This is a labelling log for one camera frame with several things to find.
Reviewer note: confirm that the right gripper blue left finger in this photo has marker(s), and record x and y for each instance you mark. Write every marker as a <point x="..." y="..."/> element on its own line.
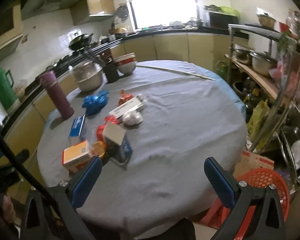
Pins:
<point x="83" y="182"/>

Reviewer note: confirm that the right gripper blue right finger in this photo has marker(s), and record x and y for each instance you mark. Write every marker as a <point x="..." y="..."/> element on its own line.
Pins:
<point x="223" y="183"/>

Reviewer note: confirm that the orange white carton box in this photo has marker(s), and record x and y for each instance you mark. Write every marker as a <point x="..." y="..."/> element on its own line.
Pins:
<point x="76" y="154"/>

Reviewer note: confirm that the orange peel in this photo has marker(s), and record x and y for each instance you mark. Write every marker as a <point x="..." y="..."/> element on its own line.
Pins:
<point x="98" y="149"/>

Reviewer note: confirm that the blue carton box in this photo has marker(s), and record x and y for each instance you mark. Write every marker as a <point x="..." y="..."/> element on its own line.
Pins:
<point x="77" y="131"/>

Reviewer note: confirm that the blue plastic bag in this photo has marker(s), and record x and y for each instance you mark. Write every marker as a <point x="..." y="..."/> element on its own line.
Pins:
<point x="94" y="103"/>

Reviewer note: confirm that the white tissue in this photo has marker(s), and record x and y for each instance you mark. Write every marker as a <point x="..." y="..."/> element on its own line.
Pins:
<point x="132" y="118"/>

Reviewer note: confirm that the orange snack wrapper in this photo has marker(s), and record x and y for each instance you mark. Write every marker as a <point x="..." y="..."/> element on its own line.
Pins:
<point x="124" y="97"/>

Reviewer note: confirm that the white medicine box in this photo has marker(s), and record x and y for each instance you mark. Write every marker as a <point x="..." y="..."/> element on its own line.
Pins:
<point x="137" y="103"/>

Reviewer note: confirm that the red plastic bag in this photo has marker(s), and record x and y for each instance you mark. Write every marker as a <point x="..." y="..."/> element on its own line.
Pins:
<point x="108" y="119"/>

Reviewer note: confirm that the metal kitchen rack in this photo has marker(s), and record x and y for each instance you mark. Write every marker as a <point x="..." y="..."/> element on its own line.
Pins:
<point x="282" y="90"/>

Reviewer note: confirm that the red plastic basket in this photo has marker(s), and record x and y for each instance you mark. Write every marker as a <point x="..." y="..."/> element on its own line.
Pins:
<point x="258" y="211"/>

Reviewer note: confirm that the cardboard box on floor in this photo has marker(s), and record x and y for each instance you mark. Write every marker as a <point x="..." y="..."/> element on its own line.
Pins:
<point x="249" y="161"/>

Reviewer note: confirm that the white plastic bag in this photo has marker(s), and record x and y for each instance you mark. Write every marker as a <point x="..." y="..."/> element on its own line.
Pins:
<point x="296" y="153"/>

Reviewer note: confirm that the grey tablecloth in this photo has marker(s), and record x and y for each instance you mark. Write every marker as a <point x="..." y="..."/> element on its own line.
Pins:
<point x="186" y="120"/>

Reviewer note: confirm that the purple thermos bottle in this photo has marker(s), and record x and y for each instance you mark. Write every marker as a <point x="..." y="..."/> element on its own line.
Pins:
<point x="49" y="81"/>

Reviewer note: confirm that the black chopstick holder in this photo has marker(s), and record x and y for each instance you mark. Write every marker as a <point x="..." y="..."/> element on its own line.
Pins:
<point x="111" y="73"/>

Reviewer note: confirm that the stacked red white bowls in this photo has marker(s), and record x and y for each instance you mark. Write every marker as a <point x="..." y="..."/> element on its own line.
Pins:
<point x="126" y="64"/>

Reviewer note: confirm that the green thermos jug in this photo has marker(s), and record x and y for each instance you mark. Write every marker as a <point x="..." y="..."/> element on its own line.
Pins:
<point x="8" y="98"/>

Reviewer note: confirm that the steel pot on shelf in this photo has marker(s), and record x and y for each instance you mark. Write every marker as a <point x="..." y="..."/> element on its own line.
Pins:
<point x="262" y="63"/>

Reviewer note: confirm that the long white stick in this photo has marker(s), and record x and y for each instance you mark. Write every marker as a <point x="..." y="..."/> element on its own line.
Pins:
<point x="176" y="72"/>

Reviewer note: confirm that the black wok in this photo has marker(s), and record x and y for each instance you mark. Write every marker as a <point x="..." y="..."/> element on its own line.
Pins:
<point x="80" y="42"/>

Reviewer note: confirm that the microwave oven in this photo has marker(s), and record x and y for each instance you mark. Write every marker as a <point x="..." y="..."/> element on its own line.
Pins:
<point x="220" y="20"/>

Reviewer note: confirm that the green basin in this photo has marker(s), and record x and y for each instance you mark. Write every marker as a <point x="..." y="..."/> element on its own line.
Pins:
<point x="229" y="11"/>

